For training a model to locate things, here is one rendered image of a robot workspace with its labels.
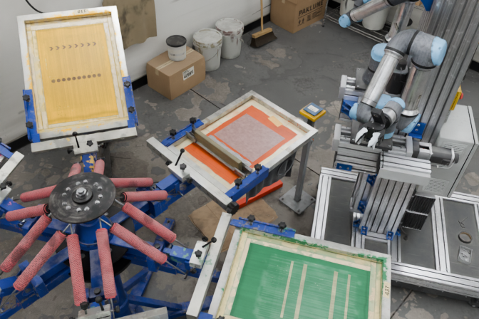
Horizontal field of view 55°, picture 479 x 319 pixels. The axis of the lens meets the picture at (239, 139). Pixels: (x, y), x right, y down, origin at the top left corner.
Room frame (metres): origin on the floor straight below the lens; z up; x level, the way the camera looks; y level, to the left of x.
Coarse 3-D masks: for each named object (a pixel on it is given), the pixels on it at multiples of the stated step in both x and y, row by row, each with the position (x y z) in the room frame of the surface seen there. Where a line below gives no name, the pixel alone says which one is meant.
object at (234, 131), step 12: (252, 108) 2.44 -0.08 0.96; (228, 120) 2.30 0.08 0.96; (240, 120) 2.31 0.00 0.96; (252, 120) 2.31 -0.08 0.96; (264, 120) 2.32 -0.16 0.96; (216, 132) 2.18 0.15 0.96; (228, 132) 2.18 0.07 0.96; (240, 132) 2.19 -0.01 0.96; (252, 132) 2.19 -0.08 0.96; (192, 144) 2.07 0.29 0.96; (228, 144) 2.08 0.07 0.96; (204, 156) 1.97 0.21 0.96
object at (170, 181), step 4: (168, 176) 1.72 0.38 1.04; (172, 176) 1.72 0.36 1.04; (164, 180) 1.69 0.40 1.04; (168, 180) 1.69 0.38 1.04; (172, 180) 1.69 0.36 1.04; (176, 180) 1.69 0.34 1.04; (156, 184) 1.65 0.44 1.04; (160, 184) 1.65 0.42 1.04; (164, 184) 1.66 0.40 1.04; (168, 184) 1.66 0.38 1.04; (172, 184) 1.67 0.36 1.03; (160, 188) 1.63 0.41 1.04; (164, 188) 1.63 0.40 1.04; (168, 188) 1.65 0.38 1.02; (172, 188) 1.67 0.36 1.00
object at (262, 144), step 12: (264, 132) 2.20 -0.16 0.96; (276, 132) 2.20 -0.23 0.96; (288, 132) 2.21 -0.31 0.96; (240, 144) 2.08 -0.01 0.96; (252, 144) 2.09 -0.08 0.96; (264, 144) 2.09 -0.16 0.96; (276, 144) 2.10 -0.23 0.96; (252, 156) 1.98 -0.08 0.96; (264, 156) 1.99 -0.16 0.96; (216, 168) 1.87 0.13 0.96; (228, 168) 1.87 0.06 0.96; (228, 180) 1.78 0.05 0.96
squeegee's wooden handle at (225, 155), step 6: (198, 132) 2.06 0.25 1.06; (198, 138) 2.05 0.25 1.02; (204, 138) 2.02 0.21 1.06; (204, 144) 2.01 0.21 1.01; (210, 144) 1.98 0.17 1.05; (216, 144) 1.97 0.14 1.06; (210, 150) 1.98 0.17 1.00; (216, 150) 1.94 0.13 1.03; (222, 150) 1.92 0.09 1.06; (222, 156) 1.90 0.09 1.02; (228, 156) 1.87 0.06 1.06; (234, 156) 1.87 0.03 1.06; (228, 162) 1.87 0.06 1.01; (234, 162) 1.84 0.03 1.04; (240, 162) 1.83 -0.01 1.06; (240, 168) 1.83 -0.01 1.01
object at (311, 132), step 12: (252, 96) 2.54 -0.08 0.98; (228, 108) 2.38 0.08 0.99; (276, 108) 2.40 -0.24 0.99; (204, 120) 2.25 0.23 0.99; (216, 120) 2.30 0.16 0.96; (288, 120) 2.32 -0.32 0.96; (300, 120) 2.29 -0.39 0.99; (312, 132) 2.18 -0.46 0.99; (300, 144) 2.07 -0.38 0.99; (276, 156) 1.95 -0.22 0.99; (288, 156) 1.98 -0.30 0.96; (192, 168) 1.83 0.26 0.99; (216, 180) 1.74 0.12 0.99
